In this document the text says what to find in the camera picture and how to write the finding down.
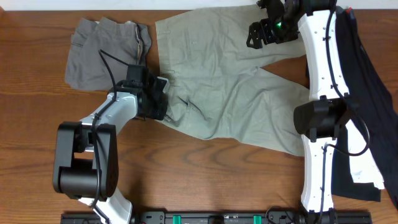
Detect khaki beige shorts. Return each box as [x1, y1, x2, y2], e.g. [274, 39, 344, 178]
[155, 5, 309, 156]

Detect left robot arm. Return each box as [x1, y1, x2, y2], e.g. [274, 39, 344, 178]
[52, 65, 169, 223]

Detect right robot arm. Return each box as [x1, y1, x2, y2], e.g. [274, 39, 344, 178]
[246, 0, 354, 223]

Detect folded grey shorts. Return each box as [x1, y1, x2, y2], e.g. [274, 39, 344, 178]
[65, 17, 152, 91]

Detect black garment with red trim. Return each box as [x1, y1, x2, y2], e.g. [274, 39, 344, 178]
[331, 7, 397, 204]

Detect white cloth piece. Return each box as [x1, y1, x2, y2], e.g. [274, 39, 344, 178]
[346, 120, 385, 190]

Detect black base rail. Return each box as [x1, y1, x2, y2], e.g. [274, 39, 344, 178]
[60, 211, 373, 224]

